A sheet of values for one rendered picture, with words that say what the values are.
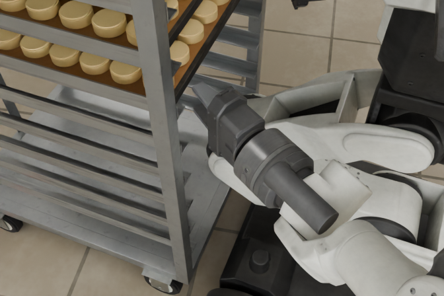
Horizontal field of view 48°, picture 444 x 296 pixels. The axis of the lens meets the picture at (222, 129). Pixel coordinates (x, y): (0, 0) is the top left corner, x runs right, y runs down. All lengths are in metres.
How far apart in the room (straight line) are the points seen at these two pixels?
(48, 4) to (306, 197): 0.48
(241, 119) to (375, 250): 0.26
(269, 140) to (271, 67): 1.19
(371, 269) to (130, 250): 0.81
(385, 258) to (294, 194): 0.13
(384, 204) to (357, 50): 0.97
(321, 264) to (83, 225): 0.82
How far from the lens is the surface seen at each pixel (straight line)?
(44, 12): 0.80
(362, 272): 0.52
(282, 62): 1.86
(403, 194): 1.12
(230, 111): 0.68
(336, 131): 0.86
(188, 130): 1.43
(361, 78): 0.96
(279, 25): 2.03
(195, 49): 0.86
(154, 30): 0.60
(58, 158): 1.09
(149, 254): 1.22
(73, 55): 0.85
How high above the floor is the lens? 1.24
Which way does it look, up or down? 50 degrees down
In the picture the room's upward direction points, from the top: straight up
